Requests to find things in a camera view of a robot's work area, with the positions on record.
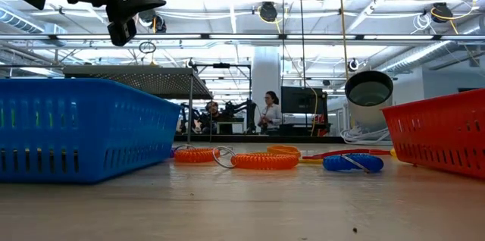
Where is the person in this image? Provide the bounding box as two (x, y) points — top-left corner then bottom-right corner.
(196, 100), (225, 135)
(257, 89), (284, 136)

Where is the black computer monitor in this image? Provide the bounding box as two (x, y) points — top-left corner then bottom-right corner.
(280, 86), (329, 115)

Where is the black ceiling cable reel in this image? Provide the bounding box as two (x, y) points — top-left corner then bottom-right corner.
(136, 5), (167, 34)
(258, 1), (279, 23)
(430, 2), (455, 24)

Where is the white dome camera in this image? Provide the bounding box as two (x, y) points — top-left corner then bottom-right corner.
(344, 70), (395, 133)

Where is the red plastic basket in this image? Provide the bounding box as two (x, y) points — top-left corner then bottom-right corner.
(381, 88), (485, 180)

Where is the grey perforated metal shelf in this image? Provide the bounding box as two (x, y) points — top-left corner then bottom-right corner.
(62, 64), (214, 144)

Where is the orange rubber band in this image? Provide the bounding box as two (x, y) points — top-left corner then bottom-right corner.
(266, 144), (302, 158)

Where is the white coiled cable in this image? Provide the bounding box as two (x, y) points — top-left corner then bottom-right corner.
(339, 125), (392, 145)

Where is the orange coil wristband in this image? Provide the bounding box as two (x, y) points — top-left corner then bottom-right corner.
(174, 146), (221, 164)
(211, 146), (301, 171)

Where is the white square column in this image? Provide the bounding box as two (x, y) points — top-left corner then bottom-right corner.
(251, 45), (283, 133)

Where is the black hanging cable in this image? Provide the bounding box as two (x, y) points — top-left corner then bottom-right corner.
(280, 0), (286, 87)
(296, 0), (308, 89)

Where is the blue plastic basket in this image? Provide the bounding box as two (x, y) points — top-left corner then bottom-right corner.
(0, 77), (182, 186)

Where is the black background station frame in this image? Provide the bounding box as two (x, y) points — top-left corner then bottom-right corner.
(193, 61), (254, 136)

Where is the blue coil wristband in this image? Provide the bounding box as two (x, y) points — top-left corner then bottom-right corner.
(322, 152), (385, 174)

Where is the yellow hanging cable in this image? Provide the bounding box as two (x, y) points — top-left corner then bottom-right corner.
(336, 0), (352, 81)

